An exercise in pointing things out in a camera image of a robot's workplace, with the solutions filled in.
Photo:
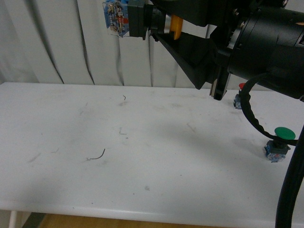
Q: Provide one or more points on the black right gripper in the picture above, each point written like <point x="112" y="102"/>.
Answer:
<point x="257" y="40"/>

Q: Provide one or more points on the yellow push button switch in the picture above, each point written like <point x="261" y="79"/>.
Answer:
<point x="133" y="18"/>

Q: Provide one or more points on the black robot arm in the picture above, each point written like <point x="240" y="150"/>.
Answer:
<point x="251" y="38"/>

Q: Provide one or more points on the white curtain backdrop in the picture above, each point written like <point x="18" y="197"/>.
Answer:
<point x="66" y="42"/>

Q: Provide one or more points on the red push button switch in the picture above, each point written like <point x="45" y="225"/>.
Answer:
<point x="236" y="102"/>

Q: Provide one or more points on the green push button switch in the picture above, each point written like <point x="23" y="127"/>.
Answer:
<point x="275" y="151"/>

